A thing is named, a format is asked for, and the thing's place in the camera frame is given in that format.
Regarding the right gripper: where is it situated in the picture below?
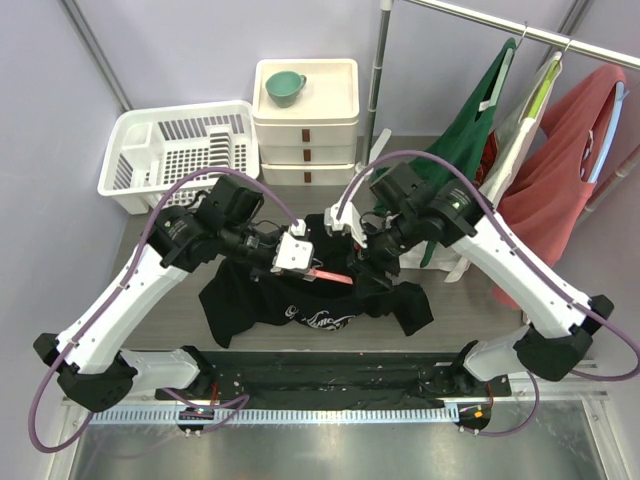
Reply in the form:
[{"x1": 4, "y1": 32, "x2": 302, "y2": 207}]
[{"x1": 347, "y1": 209, "x2": 423, "y2": 298}]

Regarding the black t shirt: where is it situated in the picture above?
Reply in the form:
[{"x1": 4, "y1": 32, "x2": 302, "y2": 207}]
[{"x1": 199, "y1": 213, "x2": 434, "y2": 348}]

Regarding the pink hanger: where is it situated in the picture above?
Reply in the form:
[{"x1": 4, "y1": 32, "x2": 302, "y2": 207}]
[{"x1": 305, "y1": 268, "x2": 353, "y2": 285}]

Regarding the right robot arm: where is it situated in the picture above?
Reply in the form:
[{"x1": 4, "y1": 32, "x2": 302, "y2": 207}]
[{"x1": 358, "y1": 163, "x2": 614, "y2": 395}]

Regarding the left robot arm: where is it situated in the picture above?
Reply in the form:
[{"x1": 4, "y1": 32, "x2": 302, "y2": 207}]
[{"x1": 34, "y1": 170, "x2": 305, "y2": 413}]

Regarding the white t shirt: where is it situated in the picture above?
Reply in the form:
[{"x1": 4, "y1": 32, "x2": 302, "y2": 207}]
[{"x1": 399, "y1": 52, "x2": 564, "y2": 284}]

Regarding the green t shirt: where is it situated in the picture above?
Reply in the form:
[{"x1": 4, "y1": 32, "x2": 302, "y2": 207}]
[{"x1": 399, "y1": 38, "x2": 516, "y2": 271}]

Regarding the salmon pink t shirt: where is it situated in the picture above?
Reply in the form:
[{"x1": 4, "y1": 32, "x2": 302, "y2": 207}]
[{"x1": 492, "y1": 62, "x2": 629, "y2": 309}]

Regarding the lime green hanger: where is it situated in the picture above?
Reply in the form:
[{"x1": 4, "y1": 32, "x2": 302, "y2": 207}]
[{"x1": 526, "y1": 47, "x2": 568, "y2": 118}]

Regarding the light blue hanger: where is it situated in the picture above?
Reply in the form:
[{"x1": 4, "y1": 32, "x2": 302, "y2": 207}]
[{"x1": 581, "y1": 81, "x2": 628, "y2": 183}]

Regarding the white drawer unit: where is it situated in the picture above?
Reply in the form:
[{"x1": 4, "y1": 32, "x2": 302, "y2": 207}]
[{"x1": 252, "y1": 58, "x2": 360, "y2": 186}]

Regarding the white plastic basket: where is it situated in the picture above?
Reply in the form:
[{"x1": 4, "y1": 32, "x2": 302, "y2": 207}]
[{"x1": 97, "y1": 100, "x2": 260, "y2": 215}]

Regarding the green cup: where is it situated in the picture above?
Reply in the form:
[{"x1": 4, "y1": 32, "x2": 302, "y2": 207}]
[{"x1": 265, "y1": 71, "x2": 307, "y2": 108}]

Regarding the metal clothes rack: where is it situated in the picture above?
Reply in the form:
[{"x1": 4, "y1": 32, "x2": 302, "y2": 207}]
[{"x1": 338, "y1": 1, "x2": 639, "y2": 216}]

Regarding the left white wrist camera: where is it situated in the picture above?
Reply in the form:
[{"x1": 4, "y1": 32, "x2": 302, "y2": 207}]
[{"x1": 270, "y1": 219, "x2": 314, "y2": 275}]

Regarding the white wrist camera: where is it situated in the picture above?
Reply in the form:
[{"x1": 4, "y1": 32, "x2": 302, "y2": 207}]
[
  {"x1": 323, "y1": 201, "x2": 368, "y2": 249},
  {"x1": 270, "y1": 219, "x2": 314, "y2": 275}
]

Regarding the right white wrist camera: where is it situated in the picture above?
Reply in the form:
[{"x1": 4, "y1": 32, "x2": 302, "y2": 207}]
[{"x1": 323, "y1": 201, "x2": 368, "y2": 249}]

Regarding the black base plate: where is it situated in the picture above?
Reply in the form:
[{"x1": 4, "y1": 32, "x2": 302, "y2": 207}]
[{"x1": 176, "y1": 350, "x2": 512, "y2": 411}]

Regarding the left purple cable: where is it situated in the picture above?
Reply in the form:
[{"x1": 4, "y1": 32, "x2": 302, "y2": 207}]
[{"x1": 27, "y1": 168, "x2": 306, "y2": 454}]

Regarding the purple cable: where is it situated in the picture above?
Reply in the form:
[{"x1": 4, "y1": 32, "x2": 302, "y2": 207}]
[
  {"x1": 27, "y1": 168, "x2": 306, "y2": 454},
  {"x1": 335, "y1": 151, "x2": 640, "y2": 439}
]

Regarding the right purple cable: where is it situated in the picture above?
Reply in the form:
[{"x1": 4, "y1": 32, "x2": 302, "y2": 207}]
[{"x1": 335, "y1": 151, "x2": 640, "y2": 439}]

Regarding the white cable duct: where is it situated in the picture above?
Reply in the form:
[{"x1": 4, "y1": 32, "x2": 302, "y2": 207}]
[{"x1": 91, "y1": 404, "x2": 459, "y2": 426}]

